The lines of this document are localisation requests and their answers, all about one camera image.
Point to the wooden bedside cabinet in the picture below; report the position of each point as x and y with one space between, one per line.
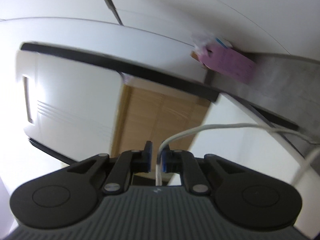
162 120

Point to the blue ribbon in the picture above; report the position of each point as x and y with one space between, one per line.
222 42

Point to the white crumpled plastic bag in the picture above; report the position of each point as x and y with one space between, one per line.
202 40

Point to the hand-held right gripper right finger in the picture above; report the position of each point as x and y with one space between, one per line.
164 160

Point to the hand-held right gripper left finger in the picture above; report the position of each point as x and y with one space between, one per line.
149 156

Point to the white chair with black frame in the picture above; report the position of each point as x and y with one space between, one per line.
75 92

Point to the pink cardboard box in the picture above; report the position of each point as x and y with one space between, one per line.
230 62

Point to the white shoelace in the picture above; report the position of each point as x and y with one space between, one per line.
212 126

